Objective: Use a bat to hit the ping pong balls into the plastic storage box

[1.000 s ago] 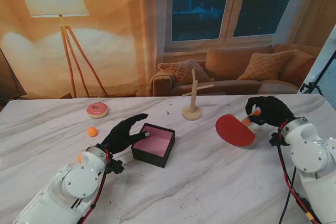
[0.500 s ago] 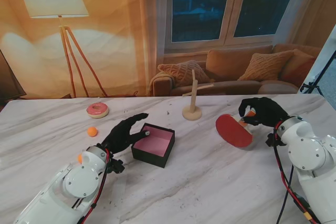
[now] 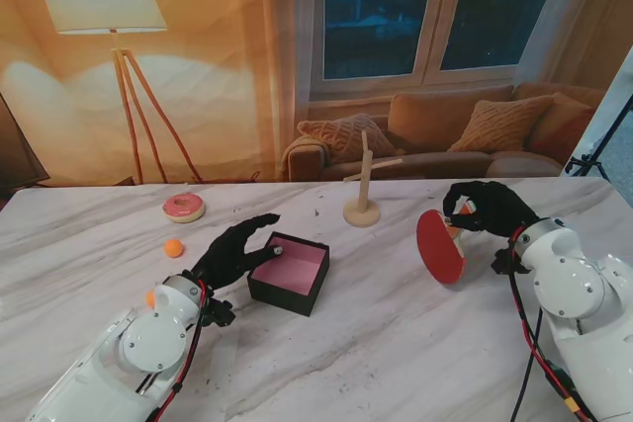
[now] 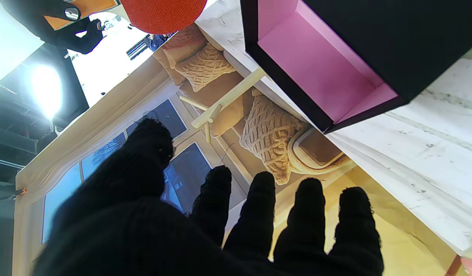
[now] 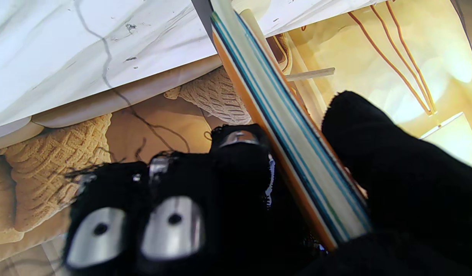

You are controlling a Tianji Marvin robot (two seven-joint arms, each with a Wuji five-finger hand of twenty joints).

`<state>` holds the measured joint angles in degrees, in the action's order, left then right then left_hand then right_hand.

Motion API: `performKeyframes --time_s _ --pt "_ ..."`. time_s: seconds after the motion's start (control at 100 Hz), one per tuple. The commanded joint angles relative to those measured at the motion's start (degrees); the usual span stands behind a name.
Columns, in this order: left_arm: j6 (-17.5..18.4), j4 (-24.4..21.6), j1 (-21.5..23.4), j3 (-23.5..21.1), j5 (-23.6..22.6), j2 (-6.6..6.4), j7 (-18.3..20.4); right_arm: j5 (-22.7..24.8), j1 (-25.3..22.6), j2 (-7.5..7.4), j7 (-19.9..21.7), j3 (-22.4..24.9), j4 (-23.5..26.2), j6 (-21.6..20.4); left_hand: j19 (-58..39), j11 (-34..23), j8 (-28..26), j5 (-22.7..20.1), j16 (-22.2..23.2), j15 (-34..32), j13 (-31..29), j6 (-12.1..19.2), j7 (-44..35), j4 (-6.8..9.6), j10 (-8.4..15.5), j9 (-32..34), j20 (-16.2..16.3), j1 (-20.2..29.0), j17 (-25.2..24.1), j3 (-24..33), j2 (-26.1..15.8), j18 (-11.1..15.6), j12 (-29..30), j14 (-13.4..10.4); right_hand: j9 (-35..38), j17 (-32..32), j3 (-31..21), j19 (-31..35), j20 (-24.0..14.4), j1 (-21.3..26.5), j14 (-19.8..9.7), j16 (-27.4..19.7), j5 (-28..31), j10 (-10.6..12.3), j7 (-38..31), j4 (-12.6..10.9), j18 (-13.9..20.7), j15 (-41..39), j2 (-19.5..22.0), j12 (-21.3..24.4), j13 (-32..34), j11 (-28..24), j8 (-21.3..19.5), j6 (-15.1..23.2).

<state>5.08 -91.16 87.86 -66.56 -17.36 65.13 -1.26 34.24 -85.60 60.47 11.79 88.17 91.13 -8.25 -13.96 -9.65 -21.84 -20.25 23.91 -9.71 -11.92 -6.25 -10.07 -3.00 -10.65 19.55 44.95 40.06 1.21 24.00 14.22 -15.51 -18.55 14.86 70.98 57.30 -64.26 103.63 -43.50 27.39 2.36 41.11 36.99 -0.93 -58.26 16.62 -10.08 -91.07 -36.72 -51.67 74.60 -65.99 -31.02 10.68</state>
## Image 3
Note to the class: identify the black box with pink inside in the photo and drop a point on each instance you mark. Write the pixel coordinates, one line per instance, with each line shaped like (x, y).
(292, 274)

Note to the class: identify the printed living room backdrop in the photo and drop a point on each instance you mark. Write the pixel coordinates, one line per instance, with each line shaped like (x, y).
(222, 71)

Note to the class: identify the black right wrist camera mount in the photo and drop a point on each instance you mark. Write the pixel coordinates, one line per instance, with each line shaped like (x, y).
(507, 261)

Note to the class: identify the red black ping pong bat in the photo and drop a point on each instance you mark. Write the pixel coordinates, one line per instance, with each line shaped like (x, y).
(437, 249)

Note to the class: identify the orange ping pong ball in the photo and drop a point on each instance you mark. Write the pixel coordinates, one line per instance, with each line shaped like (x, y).
(174, 248)

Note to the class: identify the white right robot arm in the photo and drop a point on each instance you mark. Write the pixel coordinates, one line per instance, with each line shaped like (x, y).
(578, 293)

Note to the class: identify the black tripod stand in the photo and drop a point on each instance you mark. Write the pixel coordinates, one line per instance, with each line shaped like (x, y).
(581, 162)

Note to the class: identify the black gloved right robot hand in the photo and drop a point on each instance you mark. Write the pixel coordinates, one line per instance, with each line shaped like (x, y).
(499, 209)

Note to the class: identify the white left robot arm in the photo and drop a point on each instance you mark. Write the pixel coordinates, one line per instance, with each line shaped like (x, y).
(148, 343)

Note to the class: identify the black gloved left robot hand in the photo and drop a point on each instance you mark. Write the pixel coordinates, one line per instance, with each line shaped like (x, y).
(227, 256)

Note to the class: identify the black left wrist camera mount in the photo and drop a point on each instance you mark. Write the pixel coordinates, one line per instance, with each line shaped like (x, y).
(219, 314)

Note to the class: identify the pink frosted toy donut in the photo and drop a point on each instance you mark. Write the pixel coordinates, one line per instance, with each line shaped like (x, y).
(184, 207)

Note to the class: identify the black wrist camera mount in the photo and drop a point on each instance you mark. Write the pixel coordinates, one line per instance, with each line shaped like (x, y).
(507, 261)
(219, 314)

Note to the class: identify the wooden peg stand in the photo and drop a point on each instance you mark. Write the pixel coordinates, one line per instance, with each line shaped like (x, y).
(364, 185)

